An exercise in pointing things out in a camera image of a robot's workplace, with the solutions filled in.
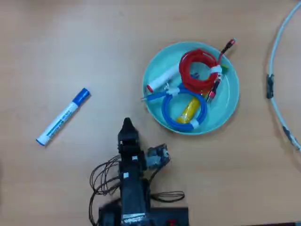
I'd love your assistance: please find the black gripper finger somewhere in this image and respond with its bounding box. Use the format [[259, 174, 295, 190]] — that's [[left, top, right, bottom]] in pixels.
[[118, 117, 140, 142]]

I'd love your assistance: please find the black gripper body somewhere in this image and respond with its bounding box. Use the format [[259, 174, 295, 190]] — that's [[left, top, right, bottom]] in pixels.
[[117, 139, 148, 180]]

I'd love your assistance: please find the blue and white marker pen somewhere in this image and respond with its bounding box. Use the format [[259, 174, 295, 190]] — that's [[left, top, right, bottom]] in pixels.
[[36, 88, 92, 147]]

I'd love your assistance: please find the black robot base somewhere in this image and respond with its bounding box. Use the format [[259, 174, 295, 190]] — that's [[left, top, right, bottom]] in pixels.
[[98, 203, 190, 226]]

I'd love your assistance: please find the green bowl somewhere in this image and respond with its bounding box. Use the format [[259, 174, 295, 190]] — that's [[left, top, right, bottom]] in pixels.
[[142, 41, 240, 135]]

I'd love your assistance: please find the white marker with red cap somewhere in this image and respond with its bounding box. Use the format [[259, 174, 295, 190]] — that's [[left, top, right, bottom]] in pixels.
[[146, 64, 181, 92]]

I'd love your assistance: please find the yellow marker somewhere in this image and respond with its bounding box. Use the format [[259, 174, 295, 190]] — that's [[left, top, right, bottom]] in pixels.
[[176, 96, 201, 124]]

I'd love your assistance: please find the camera circuit board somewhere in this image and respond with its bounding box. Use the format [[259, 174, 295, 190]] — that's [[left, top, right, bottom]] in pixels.
[[146, 143, 170, 170]]

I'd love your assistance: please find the thin brown wire bundle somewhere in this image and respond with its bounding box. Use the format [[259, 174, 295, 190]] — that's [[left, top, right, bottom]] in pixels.
[[88, 154, 123, 226]]

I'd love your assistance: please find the blue coiled cable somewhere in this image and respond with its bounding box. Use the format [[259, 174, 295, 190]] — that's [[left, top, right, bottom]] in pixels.
[[141, 82, 208, 132]]

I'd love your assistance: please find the red coiled cable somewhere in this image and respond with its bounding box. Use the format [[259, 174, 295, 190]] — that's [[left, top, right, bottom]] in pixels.
[[179, 37, 237, 102]]

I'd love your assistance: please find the black cable clip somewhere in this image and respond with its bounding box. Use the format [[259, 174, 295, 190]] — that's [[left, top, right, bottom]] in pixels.
[[266, 73, 275, 99]]

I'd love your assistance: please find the white cable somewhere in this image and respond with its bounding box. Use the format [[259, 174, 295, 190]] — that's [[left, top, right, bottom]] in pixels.
[[267, 1, 301, 151]]

